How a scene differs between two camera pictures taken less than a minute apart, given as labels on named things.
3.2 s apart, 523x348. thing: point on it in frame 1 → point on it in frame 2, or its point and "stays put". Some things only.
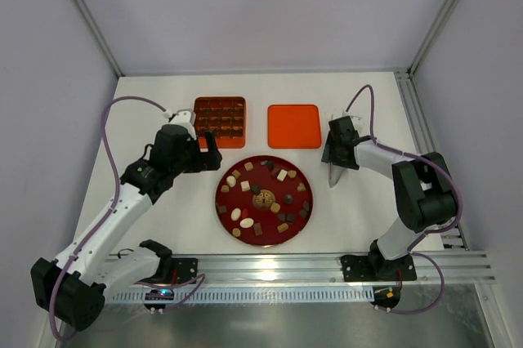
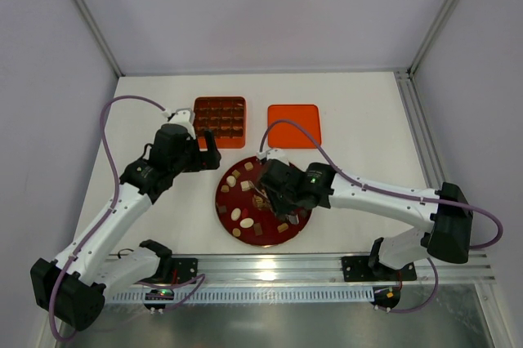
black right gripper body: x=339 y=154 → x=280 y=201
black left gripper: x=203 y=156 stays put
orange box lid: x=295 y=126 stays put
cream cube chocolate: x=245 y=185 stays put
